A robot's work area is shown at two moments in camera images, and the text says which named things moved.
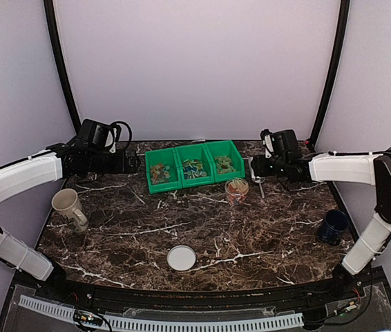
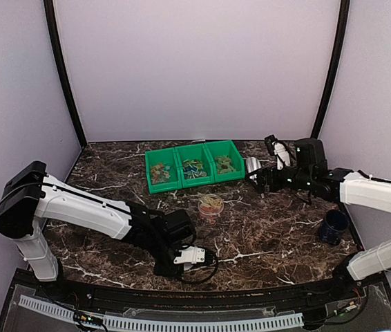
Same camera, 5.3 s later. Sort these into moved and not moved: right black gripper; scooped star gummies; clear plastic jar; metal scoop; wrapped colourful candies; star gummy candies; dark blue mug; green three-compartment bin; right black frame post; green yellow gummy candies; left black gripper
Moved: left black gripper; clear plastic jar; scooped star gummies; right black gripper; metal scoop
Not moved: wrapped colourful candies; star gummy candies; green three-compartment bin; green yellow gummy candies; dark blue mug; right black frame post
